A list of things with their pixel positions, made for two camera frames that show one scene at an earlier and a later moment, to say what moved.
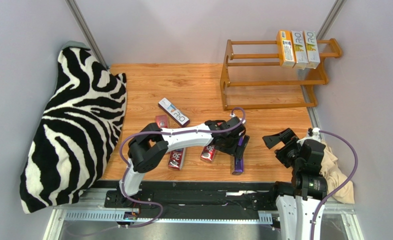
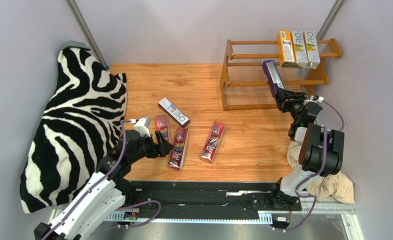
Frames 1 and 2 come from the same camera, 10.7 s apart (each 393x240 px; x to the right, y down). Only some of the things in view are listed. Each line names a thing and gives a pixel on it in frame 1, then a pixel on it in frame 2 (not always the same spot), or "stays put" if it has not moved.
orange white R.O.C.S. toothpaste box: [312, 55] stays put
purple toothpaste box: [237, 163] → [272, 76]
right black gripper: [283, 145] → [286, 97]
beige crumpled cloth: [335, 177] stays put
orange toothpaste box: [286, 48] stays put
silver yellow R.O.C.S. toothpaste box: [300, 56] stays put
